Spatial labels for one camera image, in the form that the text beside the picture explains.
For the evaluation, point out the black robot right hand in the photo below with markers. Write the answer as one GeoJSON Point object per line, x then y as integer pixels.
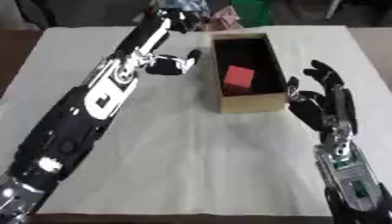
{"type": "Point", "coordinates": [311, 110]}

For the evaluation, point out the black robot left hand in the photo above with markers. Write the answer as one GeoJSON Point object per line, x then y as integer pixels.
{"type": "Point", "coordinates": [143, 32]}

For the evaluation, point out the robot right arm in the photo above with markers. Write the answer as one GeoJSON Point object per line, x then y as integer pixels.
{"type": "Point", "coordinates": [352, 178]}

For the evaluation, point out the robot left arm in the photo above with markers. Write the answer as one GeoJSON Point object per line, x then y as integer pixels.
{"type": "Point", "coordinates": [71, 137]}

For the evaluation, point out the tan cardboard box, dark inside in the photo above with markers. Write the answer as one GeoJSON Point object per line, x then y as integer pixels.
{"type": "Point", "coordinates": [252, 105]}

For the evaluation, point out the red cube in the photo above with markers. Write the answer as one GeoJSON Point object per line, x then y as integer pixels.
{"type": "Point", "coordinates": [239, 77]}

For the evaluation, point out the pink object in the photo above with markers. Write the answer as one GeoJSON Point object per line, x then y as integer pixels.
{"type": "Point", "coordinates": [225, 18]}

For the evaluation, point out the green container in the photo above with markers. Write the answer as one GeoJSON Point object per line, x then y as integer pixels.
{"type": "Point", "coordinates": [251, 11]}

